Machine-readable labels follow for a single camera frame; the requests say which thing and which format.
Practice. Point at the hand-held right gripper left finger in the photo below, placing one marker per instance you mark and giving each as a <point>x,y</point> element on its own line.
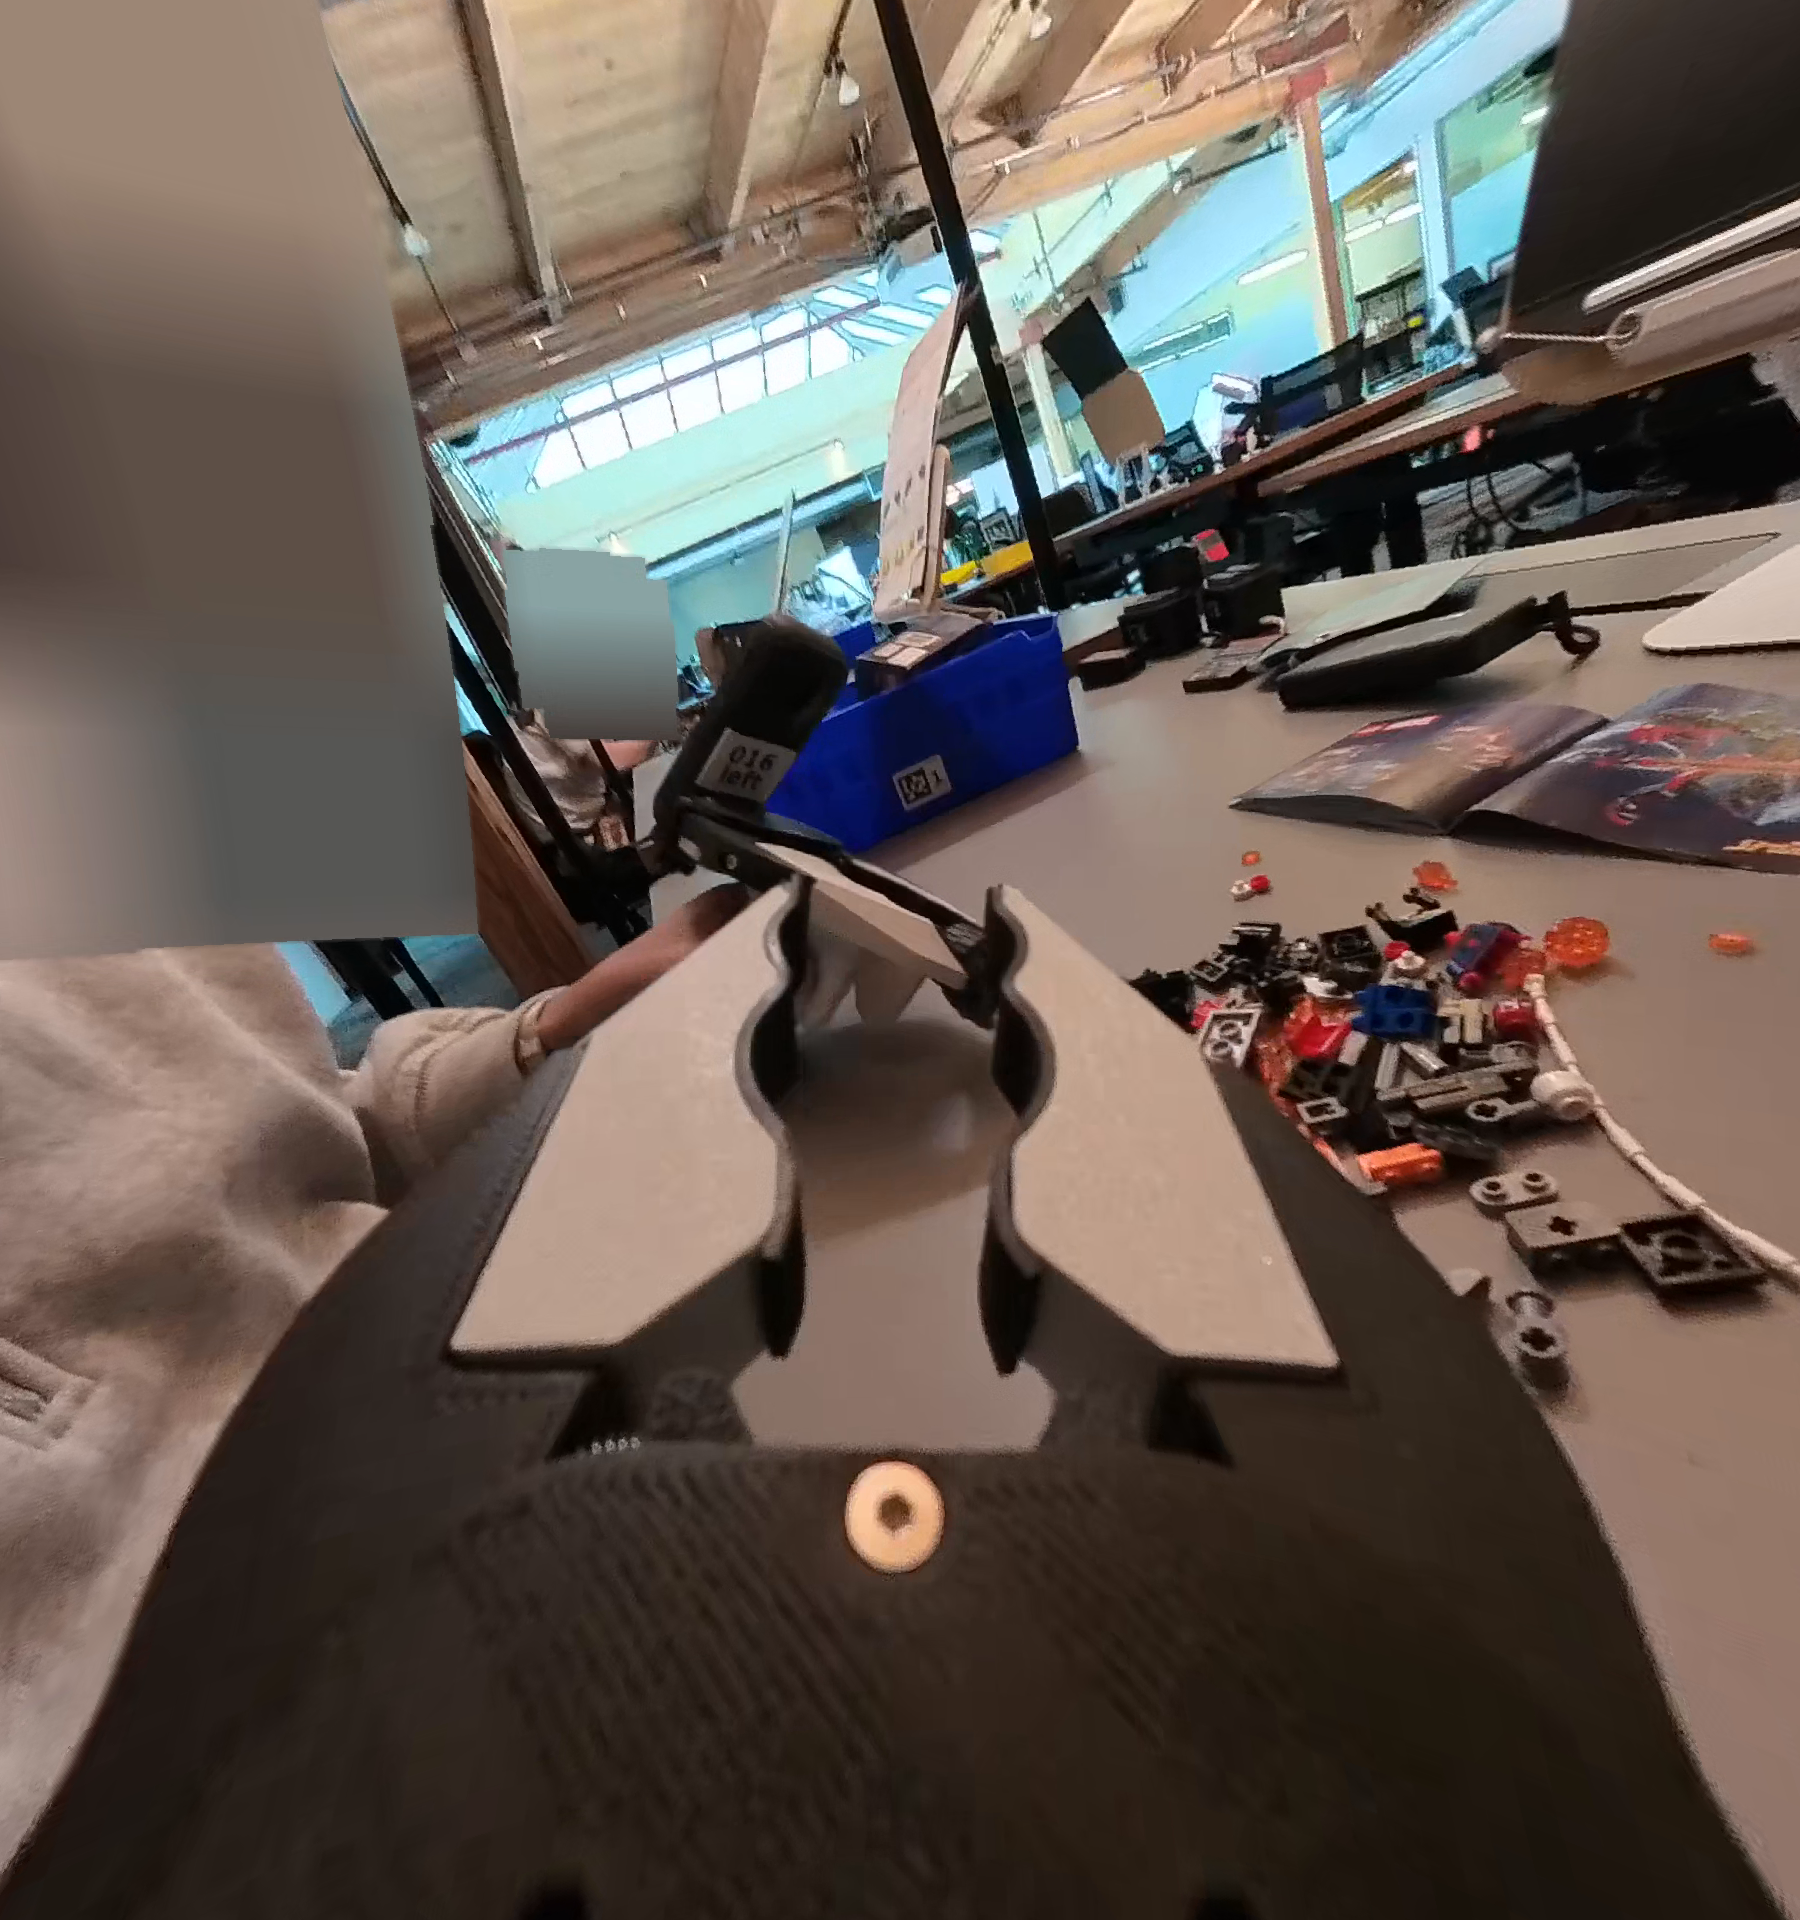
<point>645,1171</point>

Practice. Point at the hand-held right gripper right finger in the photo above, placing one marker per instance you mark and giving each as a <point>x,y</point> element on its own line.
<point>1139,1185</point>

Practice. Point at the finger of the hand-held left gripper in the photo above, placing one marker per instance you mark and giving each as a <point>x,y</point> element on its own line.
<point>869,918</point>

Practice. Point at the person's left forearm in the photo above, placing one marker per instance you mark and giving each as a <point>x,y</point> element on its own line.
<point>436,1080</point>

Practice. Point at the pile of mixed lego pieces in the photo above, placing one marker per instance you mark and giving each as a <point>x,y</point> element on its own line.
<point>1380,1050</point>

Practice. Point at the grey rounded lego plate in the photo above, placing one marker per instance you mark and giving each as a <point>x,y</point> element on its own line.
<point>1511,1189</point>

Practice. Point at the dark grey lego brick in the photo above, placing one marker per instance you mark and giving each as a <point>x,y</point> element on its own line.
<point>1559,1237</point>

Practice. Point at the light grey two-hole lego piece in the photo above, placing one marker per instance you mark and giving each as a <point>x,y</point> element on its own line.
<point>1539,1332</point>

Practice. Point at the transparent orange lego flame piece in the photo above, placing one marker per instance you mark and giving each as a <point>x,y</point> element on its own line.
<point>1434,876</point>

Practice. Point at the transparent orange lego dome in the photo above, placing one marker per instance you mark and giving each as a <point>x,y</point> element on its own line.
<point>1578,941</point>

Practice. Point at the black square lego plate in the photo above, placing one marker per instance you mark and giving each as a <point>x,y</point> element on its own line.
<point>1688,1254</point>

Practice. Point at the open lego instruction booklet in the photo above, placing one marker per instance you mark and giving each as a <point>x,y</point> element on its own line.
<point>1591,765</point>

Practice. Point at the person's left hand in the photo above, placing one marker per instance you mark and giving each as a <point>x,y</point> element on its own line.
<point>645,961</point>

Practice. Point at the dark cardboard box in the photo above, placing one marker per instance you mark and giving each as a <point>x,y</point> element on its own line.
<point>907,658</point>

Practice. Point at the large blue plastic bin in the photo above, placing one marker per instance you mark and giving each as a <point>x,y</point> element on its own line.
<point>961,736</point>

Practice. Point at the tilted picture board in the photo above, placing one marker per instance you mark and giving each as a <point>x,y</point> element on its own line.
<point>915,494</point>

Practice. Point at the flat black device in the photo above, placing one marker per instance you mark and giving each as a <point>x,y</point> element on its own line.
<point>1111,667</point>
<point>1223,672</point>

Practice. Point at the black charger box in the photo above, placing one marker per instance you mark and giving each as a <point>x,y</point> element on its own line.
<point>1246,596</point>
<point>1162,618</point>

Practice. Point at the black metal pole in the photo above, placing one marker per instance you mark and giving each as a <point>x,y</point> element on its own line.
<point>961,285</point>

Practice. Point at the black and cardboard hanging panel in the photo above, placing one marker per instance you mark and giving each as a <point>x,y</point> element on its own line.
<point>1097,359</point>

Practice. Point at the person's grey hoodie torso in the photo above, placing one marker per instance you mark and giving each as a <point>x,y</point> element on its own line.
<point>121,1275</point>

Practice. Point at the long wooden desk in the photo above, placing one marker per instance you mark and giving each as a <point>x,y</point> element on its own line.
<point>1290,443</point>

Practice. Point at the black zip pouch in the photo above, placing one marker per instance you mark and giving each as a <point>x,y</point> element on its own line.
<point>1395,659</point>

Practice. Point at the grey flat sleeve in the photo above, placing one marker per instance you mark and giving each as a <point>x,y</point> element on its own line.
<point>1380,601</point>

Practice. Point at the red wooden column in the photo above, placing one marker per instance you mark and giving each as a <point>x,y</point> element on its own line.
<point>1312,210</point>

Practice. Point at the wooden post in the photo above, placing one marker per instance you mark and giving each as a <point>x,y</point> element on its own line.
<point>524,886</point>

